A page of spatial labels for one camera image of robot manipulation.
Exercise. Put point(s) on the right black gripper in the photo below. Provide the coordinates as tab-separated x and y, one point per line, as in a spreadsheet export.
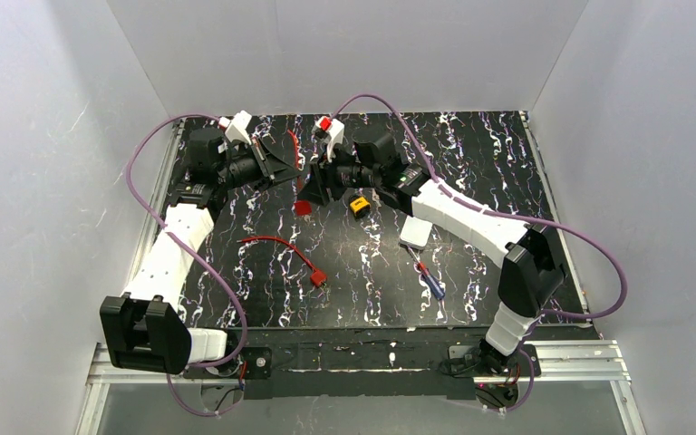
325	182

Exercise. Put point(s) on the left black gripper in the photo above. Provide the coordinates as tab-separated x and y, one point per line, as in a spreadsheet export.
266	163

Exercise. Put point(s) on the yellow padlock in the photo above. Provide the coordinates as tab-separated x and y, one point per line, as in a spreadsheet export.
360	206

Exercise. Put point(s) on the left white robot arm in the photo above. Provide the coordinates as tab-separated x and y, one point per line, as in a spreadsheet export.
142	327

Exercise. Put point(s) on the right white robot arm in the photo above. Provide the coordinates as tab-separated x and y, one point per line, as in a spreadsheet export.
530	256

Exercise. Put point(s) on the white rectangular box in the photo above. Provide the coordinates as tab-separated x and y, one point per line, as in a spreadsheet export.
415	233

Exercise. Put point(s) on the blue red screwdriver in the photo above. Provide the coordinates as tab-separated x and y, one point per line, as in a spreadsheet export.
431	282

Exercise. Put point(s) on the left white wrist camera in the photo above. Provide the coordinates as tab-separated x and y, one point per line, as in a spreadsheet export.
235	128

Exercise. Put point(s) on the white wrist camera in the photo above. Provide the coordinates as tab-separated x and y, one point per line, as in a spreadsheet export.
235	128
328	132

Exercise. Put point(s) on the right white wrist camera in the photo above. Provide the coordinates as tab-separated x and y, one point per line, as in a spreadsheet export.
328	132

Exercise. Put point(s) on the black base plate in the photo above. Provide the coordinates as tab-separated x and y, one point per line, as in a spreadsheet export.
355	362

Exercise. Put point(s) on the aluminium frame rail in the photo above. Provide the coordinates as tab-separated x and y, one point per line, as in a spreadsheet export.
101	375

